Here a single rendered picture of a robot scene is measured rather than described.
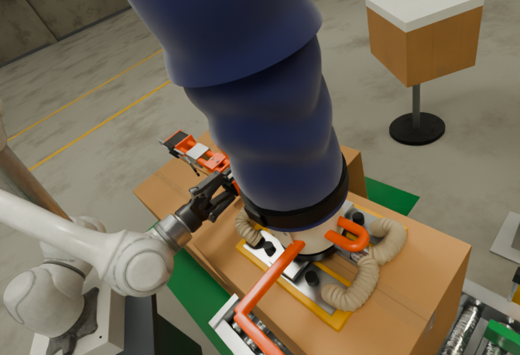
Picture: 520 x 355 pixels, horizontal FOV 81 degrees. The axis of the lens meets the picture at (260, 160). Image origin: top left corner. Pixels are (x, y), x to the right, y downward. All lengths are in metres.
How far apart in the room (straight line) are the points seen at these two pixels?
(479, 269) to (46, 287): 1.92
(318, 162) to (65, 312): 1.02
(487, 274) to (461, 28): 1.31
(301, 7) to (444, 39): 1.70
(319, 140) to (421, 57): 1.61
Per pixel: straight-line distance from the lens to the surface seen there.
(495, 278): 2.01
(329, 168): 0.54
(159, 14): 0.38
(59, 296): 1.27
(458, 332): 1.28
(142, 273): 0.61
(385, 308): 0.74
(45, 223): 0.74
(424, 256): 0.80
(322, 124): 0.49
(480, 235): 2.14
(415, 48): 2.01
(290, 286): 0.77
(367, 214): 0.83
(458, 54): 2.17
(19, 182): 1.11
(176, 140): 1.14
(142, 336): 1.33
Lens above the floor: 1.75
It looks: 39 degrees down
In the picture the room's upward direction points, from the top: 24 degrees counter-clockwise
